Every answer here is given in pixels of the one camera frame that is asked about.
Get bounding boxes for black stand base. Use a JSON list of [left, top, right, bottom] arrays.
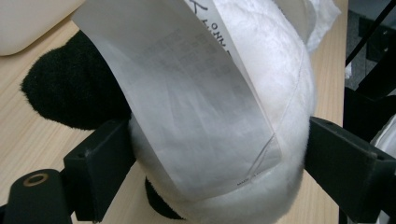
[[343, 0, 396, 143]]

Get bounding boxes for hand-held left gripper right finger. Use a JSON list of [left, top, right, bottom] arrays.
[[304, 116, 396, 224]]

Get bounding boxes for white plastic bin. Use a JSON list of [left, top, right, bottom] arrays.
[[0, 0, 86, 57]]

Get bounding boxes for panda plush toy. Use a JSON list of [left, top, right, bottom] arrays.
[[20, 0, 316, 224]]

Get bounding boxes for white wet wipe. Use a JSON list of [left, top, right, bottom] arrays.
[[274, 0, 342, 52]]

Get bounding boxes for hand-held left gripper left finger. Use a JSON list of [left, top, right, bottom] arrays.
[[64, 119, 137, 223]]

